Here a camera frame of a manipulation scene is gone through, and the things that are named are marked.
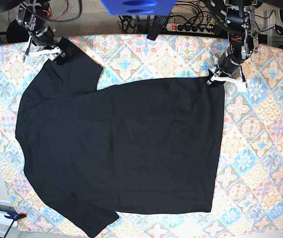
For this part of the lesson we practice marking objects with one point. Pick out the black T-shirt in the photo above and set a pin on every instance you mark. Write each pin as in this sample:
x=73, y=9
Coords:
x=145, y=147

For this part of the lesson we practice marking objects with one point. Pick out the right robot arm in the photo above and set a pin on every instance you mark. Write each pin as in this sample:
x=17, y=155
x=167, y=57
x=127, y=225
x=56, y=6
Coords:
x=32, y=16

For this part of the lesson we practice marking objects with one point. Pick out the white power strip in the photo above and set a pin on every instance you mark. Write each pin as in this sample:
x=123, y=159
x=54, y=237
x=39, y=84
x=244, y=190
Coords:
x=189, y=28

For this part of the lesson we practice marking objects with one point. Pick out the blue clamp lower left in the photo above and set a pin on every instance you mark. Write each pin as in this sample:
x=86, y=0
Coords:
x=15, y=216

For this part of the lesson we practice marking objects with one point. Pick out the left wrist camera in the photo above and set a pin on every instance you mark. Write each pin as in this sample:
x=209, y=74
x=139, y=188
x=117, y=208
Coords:
x=242, y=86

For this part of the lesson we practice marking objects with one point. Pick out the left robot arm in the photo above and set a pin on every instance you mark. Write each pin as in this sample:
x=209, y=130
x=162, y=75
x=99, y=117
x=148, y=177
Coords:
x=238, y=21

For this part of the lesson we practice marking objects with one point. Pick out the black round stand base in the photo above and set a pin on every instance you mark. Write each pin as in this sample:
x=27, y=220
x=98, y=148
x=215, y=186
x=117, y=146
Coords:
x=16, y=33

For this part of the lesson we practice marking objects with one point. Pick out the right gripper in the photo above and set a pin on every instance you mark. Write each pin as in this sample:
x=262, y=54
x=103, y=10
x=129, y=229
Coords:
x=45, y=37

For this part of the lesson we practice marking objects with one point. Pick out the patterned tablecloth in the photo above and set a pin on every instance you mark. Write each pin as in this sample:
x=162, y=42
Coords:
x=248, y=194

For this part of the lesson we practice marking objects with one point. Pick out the black perforated bracket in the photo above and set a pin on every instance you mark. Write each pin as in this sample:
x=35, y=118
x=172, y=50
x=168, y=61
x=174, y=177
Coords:
x=159, y=22

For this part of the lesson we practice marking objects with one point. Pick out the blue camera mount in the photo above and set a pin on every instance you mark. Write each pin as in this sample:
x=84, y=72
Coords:
x=139, y=7

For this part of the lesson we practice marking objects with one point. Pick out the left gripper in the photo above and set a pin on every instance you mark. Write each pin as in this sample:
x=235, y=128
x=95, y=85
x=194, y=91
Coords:
x=226, y=65

